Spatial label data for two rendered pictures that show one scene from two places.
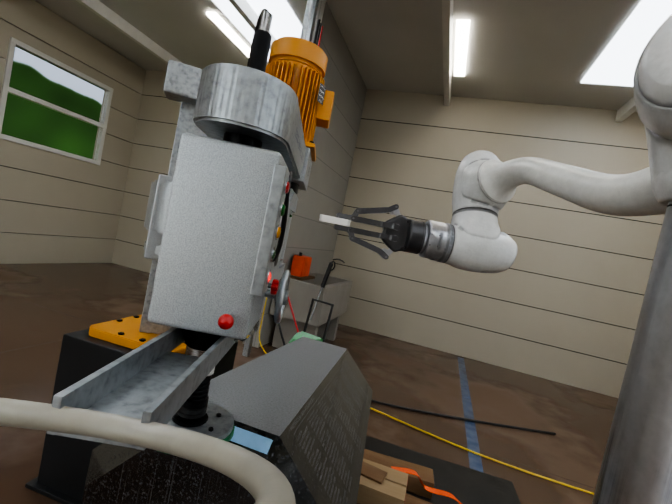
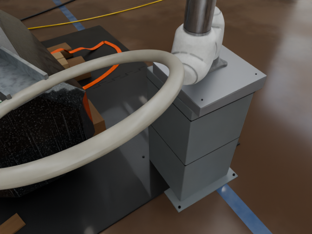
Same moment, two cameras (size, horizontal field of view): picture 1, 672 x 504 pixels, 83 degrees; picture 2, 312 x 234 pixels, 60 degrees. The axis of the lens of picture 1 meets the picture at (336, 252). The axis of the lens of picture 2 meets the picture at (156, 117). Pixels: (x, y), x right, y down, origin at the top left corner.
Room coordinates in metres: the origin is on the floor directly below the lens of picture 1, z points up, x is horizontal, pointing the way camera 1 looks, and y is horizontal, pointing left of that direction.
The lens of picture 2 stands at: (-0.16, 0.44, 1.60)
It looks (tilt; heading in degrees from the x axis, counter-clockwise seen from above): 45 degrees down; 312
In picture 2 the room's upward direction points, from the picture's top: straight up
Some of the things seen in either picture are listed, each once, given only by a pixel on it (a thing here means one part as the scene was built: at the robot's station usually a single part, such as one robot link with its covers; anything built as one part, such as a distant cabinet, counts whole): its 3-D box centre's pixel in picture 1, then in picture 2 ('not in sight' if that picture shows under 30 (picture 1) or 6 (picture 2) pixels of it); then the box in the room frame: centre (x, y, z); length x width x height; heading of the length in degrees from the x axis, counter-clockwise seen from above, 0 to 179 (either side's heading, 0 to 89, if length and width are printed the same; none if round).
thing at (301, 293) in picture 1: (312, 310); not in sight; (4.97, 0.15, 0.43); 1.30 x 0.62 x 0.86; 164
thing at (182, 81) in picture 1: (185, 84); not in sight; (1.84, 0.86, 2.00); 0.20 x 0.18 x 0.15; 77
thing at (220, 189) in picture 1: (231, 242); not in sight; (1.00, 0.27, 1.36); 0.36 x 0.22 x 0.45; 3
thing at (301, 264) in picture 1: (302, 265); not in sight; (4.91, 0.39, 1.00); 0.50 x 0.22 x 0.33; 164
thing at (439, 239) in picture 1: (433, 240); not in sight; (0.88, -0.21, 1.47); 0.09 x 0.06 x 0.09; 3
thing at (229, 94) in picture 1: (267, 152); not in sight; (1.27, 0.29, 1.66); 0.96 x 0.25 x 0.17; 3
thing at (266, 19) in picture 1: (260, 51); not in sight; (0.92, 0.27, 1.82); 0.04 x 0.04 x 0.17
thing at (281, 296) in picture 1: (269, 293); not in sight; (1.05, 0.16, 1.24); 0.15 x 0.10 x 0.15; 3
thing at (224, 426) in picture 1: (189, 422); not in sight; (0.92, 0.27, 0.91); 0.22 x 0.22 x 0.04
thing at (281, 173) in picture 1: (270, 231); not in sight; (0.86, 0.15, 1.41); 0.08 x 0.03 x 0.28; 3
